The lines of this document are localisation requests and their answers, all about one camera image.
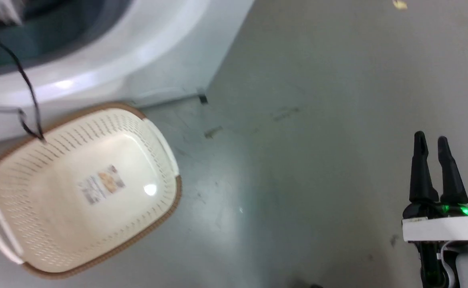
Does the white washing machine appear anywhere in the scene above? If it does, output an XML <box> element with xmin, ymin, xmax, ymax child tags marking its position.
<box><xmin>0</xmin><ymin>0</ymin><xmax>255</xmax><ymax>144</ymax></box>

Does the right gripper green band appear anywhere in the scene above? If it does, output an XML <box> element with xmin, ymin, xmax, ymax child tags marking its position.
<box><xmin>402</xmin><ymin>131</ymin><xmax>468</xmax><ymax>244</ymax></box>

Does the cream perforated laundry basket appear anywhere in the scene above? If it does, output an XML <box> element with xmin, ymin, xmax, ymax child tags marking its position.
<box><xmin>0</xmin><ymin>102</ymin><xmax>183</xmax><ymax>280</ymax></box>

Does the printed paper label sticker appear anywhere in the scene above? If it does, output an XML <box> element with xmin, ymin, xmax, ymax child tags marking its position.
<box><xmin>78</xmin><ymin>165</ymin><xmax>126</xmax><ymax>205</ymax></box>

